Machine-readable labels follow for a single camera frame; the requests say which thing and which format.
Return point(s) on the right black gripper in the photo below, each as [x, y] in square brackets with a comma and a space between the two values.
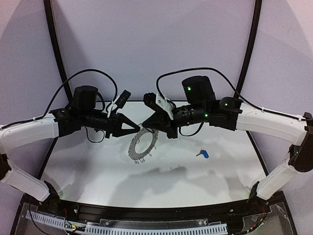
[168, 121]

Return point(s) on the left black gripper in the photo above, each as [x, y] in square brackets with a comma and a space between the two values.
[112, 125]

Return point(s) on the metal keyring disc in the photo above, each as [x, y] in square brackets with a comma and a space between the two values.
[142, 144]

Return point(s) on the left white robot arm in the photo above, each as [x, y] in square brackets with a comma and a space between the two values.
[81, 112]

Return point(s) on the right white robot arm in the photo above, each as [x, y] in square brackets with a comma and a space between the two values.
[235, 114]

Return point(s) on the key with blue tag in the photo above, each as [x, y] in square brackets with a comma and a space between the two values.
[203, 152]

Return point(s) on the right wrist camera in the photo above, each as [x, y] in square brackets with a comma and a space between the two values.
[157, 103]

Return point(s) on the white slotted cable duct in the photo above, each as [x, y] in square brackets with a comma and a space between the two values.
[115, 227]

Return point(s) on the left black frame post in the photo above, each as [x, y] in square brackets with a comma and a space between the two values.
[54, 39]

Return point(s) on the black frame post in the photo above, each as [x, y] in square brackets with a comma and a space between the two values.
[250, 45]
[54, 39]

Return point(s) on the right black frame post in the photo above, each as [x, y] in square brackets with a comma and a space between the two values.
[250, 45]

